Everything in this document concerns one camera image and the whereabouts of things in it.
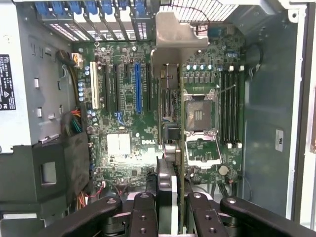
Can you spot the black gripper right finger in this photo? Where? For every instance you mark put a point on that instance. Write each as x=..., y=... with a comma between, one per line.
x=205, y=217

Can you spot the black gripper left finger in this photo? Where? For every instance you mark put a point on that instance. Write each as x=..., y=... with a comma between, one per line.
x=145, y=217

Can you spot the silver coin cell battery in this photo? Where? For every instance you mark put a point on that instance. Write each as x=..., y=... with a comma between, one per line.
x=223, y=169

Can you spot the green motherboard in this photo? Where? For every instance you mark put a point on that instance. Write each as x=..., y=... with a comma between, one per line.
x=123, y=158

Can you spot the metal socket cover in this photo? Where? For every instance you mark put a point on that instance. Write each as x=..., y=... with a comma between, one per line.
x=202, y=153

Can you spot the silver chipset heatsink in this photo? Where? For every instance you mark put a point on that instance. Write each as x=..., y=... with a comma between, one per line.
x=118, y=143

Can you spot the CPU socket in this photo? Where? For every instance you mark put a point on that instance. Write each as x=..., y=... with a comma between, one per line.
x=200, y=113

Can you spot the small white sticker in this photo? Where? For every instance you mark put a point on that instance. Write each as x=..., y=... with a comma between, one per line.
x=279, y=139

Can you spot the black RAM slot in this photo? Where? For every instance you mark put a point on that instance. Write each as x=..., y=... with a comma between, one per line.
x=228, y=106
x=223, y=106
x=239, y=106
x=233, y=106

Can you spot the long black expansion slot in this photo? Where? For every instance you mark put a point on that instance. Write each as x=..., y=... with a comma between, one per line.
x=106, y=89
x=116, y=89
x=148, y=89

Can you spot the blue expansion slot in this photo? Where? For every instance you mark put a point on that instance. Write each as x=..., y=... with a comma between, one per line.
x=138, y=89

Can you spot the thin metal locking lever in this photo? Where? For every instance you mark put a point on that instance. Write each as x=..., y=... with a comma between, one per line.
x=225, y=90

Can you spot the white expansion slot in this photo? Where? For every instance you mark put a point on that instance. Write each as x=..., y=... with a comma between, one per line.
x=94, y=86

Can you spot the open black PC case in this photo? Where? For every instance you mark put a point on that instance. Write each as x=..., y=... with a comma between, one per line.
x=266, y=86

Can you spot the short black expansion slot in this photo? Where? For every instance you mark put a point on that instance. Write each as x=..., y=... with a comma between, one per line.
x=126, y=71

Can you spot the white power connector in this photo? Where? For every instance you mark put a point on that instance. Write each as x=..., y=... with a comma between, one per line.
x=76, y=60

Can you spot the grey power supply unit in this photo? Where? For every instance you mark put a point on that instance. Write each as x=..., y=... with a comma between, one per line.
x=24, y=74

